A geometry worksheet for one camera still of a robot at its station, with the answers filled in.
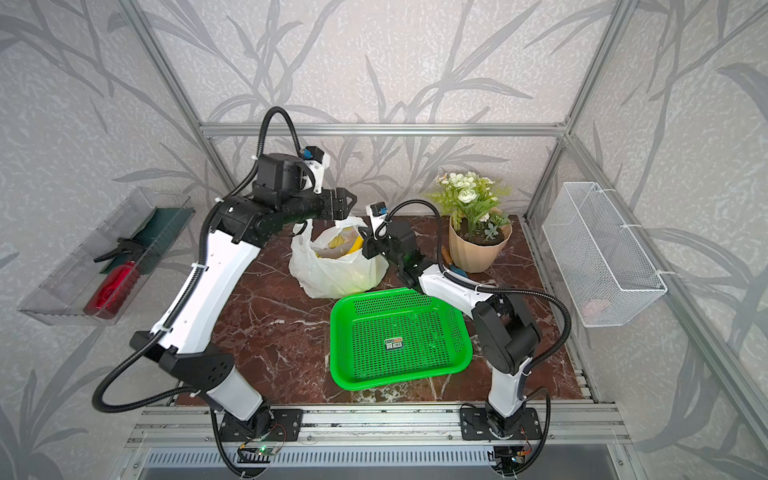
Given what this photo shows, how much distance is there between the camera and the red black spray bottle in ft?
1.86

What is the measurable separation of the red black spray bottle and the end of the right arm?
480 millimetres

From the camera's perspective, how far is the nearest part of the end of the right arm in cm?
68

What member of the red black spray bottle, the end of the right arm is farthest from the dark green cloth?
the end of the right arm
